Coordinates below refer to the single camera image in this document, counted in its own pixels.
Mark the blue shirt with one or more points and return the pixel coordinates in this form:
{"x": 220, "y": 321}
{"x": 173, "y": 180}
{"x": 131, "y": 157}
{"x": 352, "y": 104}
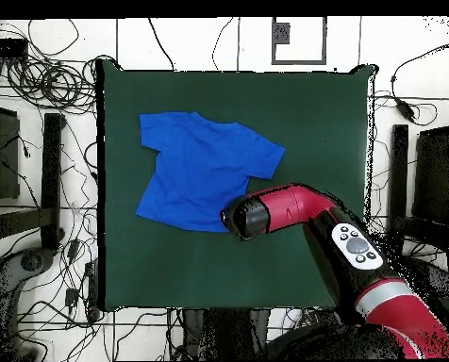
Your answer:
{"x": 198, "y": 169}

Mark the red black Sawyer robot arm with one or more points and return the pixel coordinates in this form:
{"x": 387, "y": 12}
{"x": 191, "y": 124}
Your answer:
{"x": 292, "y": 205}

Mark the black flat device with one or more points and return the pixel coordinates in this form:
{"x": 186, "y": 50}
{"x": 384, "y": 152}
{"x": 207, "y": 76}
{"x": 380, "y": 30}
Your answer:
{"x": 5, "y": 48}

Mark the dark green tablecloth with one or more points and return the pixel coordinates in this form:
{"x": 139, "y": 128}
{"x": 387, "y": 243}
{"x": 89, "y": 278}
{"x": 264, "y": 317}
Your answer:
{"x": 303, "y": 132}

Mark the black power strip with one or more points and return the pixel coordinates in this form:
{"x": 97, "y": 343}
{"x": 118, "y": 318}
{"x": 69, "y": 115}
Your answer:
{"x": 92, "y": 290}

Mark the small black adapter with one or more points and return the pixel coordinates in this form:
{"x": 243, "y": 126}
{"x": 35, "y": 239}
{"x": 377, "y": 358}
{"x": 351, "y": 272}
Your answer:
{"x": 71, "y": 297}
{"x": 74, "y": 249}

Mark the grey caster stand base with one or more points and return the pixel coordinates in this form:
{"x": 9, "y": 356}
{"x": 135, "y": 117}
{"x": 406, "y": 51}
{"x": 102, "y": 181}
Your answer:
{"x": 32, "y": 261}

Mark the black power adapter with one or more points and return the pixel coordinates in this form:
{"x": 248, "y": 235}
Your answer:
{"x": 405, "y": 109}

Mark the black box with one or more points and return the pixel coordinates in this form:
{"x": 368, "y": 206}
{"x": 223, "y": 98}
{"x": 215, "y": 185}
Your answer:
{"x": 3, "y": 158}
{"x": 434, "y": 173}

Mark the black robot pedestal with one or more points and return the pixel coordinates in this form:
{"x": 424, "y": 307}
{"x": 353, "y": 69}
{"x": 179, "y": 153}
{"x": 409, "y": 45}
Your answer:
{"x": 228, "y": 335}

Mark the grey square frame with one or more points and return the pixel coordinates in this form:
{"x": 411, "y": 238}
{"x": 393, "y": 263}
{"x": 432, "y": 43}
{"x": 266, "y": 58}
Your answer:
{"x": 299, "y": 61}

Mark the black stand frame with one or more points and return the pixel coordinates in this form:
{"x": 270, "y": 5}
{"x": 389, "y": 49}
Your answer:
{"x": 399, "y": 169}
{"x": 53, "y": 169}

